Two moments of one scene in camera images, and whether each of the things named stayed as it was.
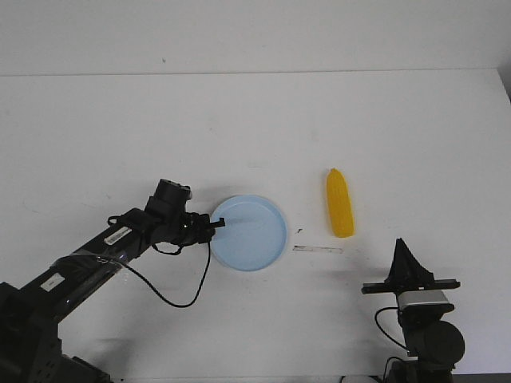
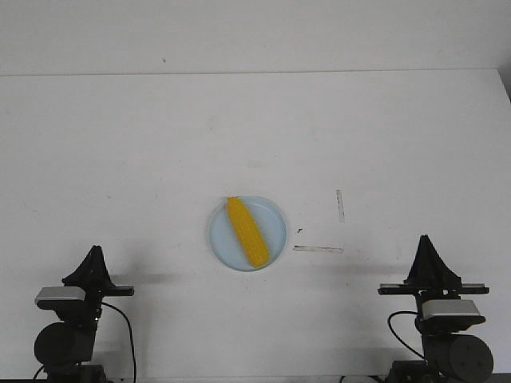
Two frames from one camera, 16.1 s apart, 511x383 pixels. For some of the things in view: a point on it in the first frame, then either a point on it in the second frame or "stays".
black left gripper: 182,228 -> 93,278
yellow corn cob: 340,204 -> 248,231
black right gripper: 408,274 -> 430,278
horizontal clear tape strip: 308,248 stays
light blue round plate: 254,234 stays
